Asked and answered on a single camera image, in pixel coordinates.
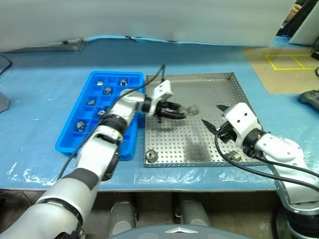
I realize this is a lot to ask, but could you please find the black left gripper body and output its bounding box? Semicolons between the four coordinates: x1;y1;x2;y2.
156;101;175;124

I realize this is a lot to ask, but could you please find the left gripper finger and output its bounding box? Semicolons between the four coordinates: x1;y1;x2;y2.
169;101;188;114
164;112;187;121

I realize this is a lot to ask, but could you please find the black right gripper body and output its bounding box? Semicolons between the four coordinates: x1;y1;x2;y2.
216;121;238;144

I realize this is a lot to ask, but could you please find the blue compartment tray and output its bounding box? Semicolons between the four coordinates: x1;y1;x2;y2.
54;70;146;161

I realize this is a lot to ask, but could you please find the perforated metal tray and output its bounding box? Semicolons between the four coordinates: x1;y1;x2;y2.
144;72;265;168

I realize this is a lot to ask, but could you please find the brown cardboard mat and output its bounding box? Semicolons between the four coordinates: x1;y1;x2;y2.
243;46;319;95

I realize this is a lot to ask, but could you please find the black handheld controller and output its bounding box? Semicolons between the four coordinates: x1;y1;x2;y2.
298;89;319;112

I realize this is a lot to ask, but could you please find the silver rounded cylinder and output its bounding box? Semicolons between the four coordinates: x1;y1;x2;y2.
178;199;212;227
108;200;138;236

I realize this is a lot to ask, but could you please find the grey-blue robot torso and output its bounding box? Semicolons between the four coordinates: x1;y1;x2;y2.
109;225;252;239

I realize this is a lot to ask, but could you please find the flat perforated metal panel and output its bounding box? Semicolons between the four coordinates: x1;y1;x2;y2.
2;37;87;53

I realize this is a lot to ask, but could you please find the white leaning board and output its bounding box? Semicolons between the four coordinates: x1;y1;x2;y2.
289;9;319;47

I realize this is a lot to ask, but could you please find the dark-clothed bystander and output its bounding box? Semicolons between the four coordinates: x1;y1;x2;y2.
275;0;315;40

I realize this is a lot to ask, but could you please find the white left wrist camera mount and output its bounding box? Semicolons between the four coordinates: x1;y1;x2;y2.
149;79;175;117

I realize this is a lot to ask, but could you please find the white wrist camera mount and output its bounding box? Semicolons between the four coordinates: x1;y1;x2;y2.
149;79;175;117
221;102;262;147

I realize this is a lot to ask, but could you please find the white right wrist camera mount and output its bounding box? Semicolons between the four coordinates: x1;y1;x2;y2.
221;102;262;147

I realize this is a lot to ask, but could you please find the black power adapter cable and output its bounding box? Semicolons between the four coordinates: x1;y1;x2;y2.
0;53;13;76

